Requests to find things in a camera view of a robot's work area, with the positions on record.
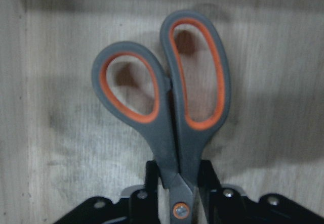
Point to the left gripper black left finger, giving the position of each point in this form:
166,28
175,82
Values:
143,206

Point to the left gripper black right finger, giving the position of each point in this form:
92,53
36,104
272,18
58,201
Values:
221,204

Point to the grey orange scissors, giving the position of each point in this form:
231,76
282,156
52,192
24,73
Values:
176,140

